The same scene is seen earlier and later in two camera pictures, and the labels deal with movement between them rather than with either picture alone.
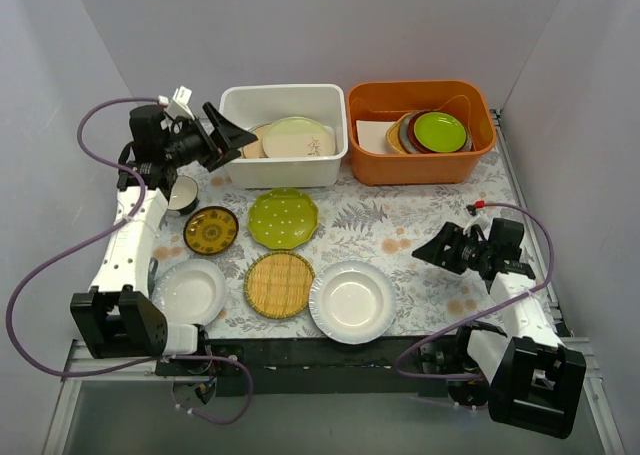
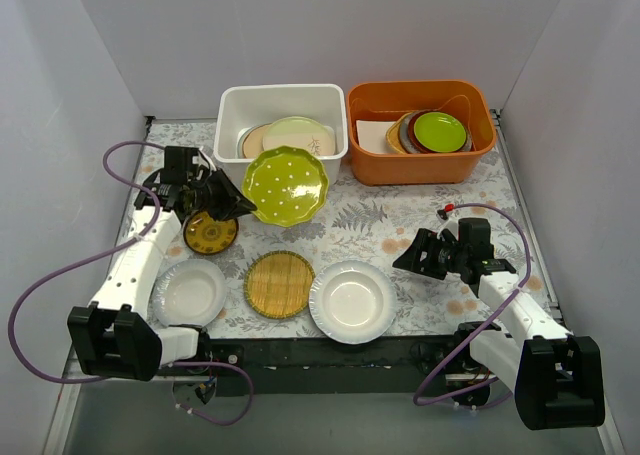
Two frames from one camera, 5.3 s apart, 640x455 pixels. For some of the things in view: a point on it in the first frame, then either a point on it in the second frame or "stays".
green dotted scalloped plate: x=282 y=218 → x=288 y=185
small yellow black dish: x=210 y=229 stays
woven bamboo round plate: x=278 y=284 stays
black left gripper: x=212 y=141 → x=218 y=196
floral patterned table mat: x=323 y=263 stays
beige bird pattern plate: x=256 y=149 stays
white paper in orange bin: x=372 y=136 stays
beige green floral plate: x=297 y=137 stays
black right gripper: x=455 y=251 → x=426 y=253
